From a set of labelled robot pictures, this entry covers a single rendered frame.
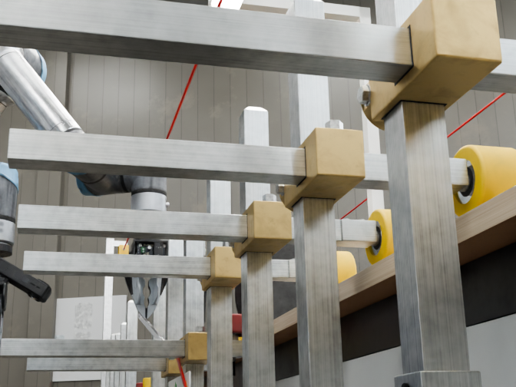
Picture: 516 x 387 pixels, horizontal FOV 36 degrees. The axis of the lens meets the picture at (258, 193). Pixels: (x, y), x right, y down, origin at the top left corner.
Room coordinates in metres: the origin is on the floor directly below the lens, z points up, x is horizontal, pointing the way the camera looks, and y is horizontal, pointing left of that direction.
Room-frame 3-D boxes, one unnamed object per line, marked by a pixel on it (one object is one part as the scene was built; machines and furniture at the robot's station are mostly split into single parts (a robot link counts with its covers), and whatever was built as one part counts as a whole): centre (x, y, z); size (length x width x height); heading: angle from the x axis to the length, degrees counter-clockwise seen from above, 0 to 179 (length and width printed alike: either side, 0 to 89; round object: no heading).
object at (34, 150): (0.76, -0.01, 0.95); 0.50 x 0.04 x 0.04; 105
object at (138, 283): (1.61, 0.25, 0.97); 0.06 x 0.03 x 0.09; 14
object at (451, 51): (0.55, -0.13, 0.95); 0.13 x 0.06 x 0.05; 15
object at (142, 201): (1.62, 0.23, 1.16); 0.08 x 0.08 x 0.05
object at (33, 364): (1.72, 0.27, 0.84); 0.43 x 0.03 x 0.04; 105
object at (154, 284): (1.62, 0.22, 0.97); 0.06 x 0.03 x 0.09; 14
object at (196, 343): (1.51, 0.12, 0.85); 0.13 x 0.06 x 0.05; 15
